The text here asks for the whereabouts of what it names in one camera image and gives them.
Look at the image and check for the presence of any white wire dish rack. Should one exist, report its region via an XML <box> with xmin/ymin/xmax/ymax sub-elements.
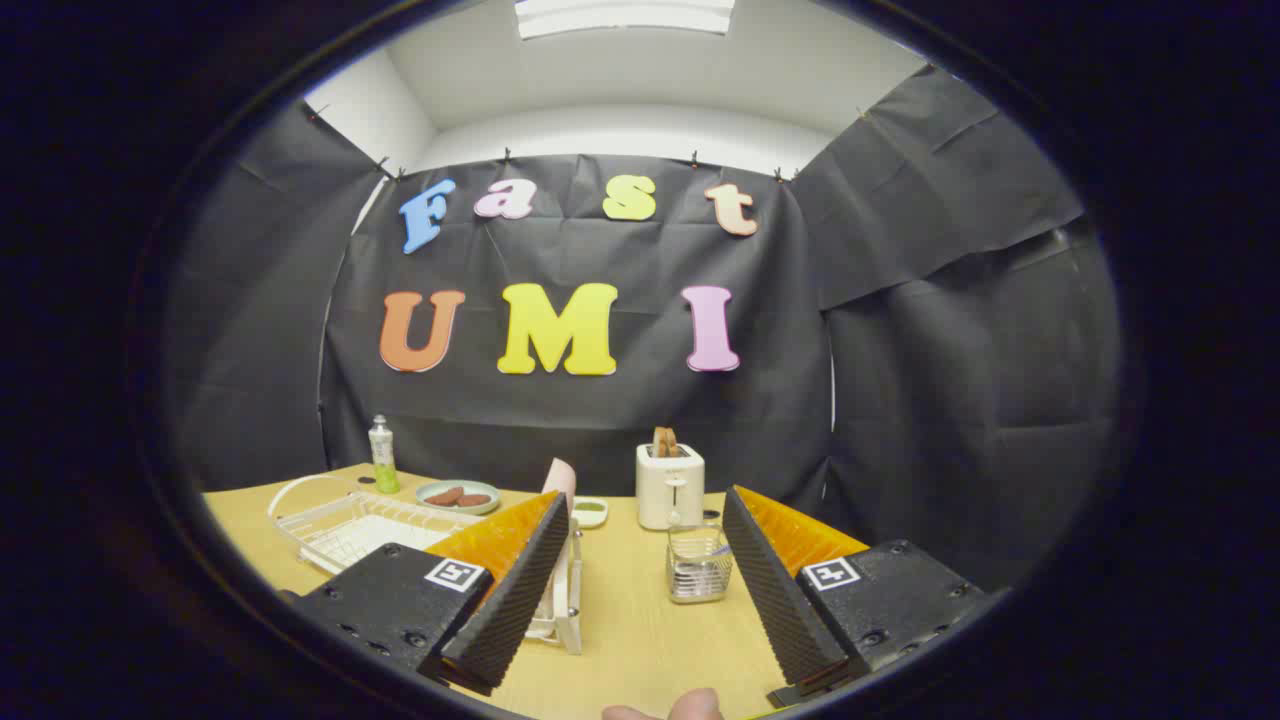
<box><xmin>268</xmin><ymin>475</ymin><xmax>584</xmax><ymax>656</ymax></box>

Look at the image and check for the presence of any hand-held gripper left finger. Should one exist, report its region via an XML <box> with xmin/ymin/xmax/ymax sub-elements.
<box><xmin>285</xmin><ymin>490</ymin><xmax>571</xmax><ymax>698</ymax></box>

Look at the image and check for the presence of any pale green plate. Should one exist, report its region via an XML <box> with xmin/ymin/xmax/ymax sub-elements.
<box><xmin>415</xmin><ymin>480</ymin><xmax>501</xmax><ymax>516</ymax></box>

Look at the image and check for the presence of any black backdrop cloth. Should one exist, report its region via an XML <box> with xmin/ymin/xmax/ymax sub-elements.
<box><xmin>165</xmin><ymin>65</ymin><xmax>1121</xmax><ymax>591</ymax></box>

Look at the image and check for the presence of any green drink bottle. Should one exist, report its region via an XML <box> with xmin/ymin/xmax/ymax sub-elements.
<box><xmin>368</xmin><ymin>415</ymin><xmax>401</xmax><ymax>495</ymax></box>

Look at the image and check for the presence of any pink plate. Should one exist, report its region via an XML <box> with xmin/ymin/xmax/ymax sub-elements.
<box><xmin>542</xmin><ymin>457</ymin><xmax>579</xmax><ymax>521</ymax></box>

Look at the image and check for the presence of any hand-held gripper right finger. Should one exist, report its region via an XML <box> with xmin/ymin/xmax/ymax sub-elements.
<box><xmin>722</xmin><ymin>485</ymin><xmax>991</xmax><ymax>706</ymax></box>

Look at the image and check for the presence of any metal wire basket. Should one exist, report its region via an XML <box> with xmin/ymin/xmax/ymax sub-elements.
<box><xmin>666</xmin><ymin>520</ymin><xmax>734</xmax><ymax>605</ymax></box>

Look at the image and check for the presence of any white toaster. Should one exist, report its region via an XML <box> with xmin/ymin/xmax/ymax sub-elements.
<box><xmin>636</xmin><ymin>443</ymin><xmax>706</xmax><ymax>531</ymax></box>

